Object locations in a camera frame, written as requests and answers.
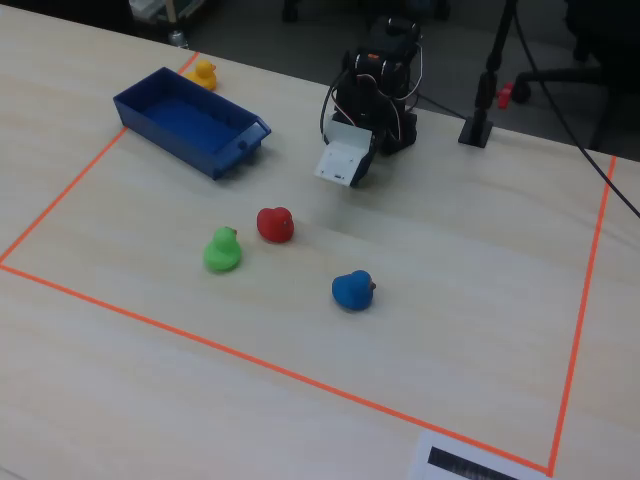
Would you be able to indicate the black office chair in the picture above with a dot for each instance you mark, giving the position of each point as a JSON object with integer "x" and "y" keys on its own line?
{"x": 560, "y": 75}

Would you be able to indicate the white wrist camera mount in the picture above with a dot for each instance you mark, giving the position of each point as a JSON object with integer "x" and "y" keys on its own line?
{"x": 340, "y": 155}

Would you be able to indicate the small black block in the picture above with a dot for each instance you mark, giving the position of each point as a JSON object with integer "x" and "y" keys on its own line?
{"x": 476, "y": 131}

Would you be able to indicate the orange tape strip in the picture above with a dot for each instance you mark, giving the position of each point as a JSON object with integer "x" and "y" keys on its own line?
{"x": 584, "y": 300}
{"x": 65, "y": 194}
{"x": 300, "y": 376}

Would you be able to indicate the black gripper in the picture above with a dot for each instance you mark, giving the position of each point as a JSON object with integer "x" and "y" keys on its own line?
{"x": 369, "y": 161}

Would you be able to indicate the clear plastic bottle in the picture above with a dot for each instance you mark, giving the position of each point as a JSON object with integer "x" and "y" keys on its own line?
{"x": 179, "y": 39}

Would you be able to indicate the white paper with black bar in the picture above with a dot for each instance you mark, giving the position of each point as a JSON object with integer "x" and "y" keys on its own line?
{"x": 425, "y": 465}

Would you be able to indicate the red rubber duck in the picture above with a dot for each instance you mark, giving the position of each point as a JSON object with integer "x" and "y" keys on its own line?
{"x": 274, "y": 225}

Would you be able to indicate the storage cart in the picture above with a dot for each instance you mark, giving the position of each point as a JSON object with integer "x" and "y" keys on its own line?
{"x": 150, "y": 7}

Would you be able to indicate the red clamp knob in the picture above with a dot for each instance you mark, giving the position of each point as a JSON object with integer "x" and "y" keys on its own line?
{"x": 506, "y": 96}

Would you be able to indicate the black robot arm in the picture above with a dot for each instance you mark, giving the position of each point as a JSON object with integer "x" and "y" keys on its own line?
{"x": 387, "y": 37}

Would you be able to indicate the blue plastic box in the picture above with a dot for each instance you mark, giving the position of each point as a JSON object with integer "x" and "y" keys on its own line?
{"x": 190, "y": 115}

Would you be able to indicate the blue rubber duck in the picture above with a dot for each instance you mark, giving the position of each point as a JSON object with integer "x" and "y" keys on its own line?
{"x": 352, "y": 292}

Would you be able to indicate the green rubber duck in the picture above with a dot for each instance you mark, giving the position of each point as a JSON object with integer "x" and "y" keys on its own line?
{"x": 222, "y": 252}

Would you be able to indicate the yellow rubber duck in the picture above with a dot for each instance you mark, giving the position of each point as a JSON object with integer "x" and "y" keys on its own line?
{"x": 204, "y": 75}

